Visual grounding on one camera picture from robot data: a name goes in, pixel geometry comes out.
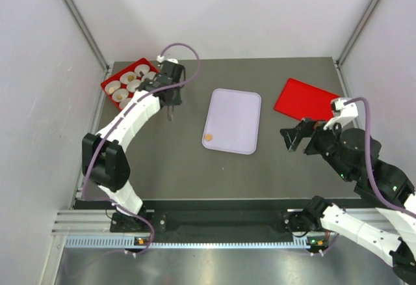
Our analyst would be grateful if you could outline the lavender plastic tray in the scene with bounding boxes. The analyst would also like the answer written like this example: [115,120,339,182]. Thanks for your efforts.
[201,88,262,155]

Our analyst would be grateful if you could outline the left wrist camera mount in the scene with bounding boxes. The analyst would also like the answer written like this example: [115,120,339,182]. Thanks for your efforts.
[157,55,179,66]

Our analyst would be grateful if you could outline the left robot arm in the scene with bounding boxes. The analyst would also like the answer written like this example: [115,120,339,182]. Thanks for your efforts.
[81,60,186,231]

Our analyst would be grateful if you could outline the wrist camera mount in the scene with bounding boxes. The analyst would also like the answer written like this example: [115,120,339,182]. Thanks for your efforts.
[323,98,358,130]
[157,55,179,66]

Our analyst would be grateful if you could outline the aluminium frame rail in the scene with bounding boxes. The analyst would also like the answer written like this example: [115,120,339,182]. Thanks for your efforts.
[62,0,110,72]

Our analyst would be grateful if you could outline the metal serving tongs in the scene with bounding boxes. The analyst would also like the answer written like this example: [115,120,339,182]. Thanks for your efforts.
[166,106,174,122]

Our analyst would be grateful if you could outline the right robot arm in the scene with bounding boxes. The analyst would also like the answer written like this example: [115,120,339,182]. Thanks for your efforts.
[279,118,415,284]

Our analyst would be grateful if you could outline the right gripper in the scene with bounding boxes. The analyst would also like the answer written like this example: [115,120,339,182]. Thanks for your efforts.
[279,115,354,181]

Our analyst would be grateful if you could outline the red chocolate box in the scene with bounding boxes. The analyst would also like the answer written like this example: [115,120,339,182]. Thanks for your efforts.
[101,58,159,111]

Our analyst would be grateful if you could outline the red box lid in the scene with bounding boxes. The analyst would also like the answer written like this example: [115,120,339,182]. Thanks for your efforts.
[274,78,340,120]

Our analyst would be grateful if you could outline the grey slotted cable duct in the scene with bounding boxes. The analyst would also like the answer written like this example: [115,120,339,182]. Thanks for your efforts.
[64,236,329,249]

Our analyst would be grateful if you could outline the white paper cup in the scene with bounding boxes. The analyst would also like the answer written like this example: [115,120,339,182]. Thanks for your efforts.
[120,72,137,85]
[112,88,129,102]
[126,79,142,93]
[142,72,157,81]
[119,98,131,110]
[104,80,121,95]
[134,64,150,75]

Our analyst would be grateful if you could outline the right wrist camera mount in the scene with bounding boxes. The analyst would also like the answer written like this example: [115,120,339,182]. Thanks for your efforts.
[323,98,358,130]

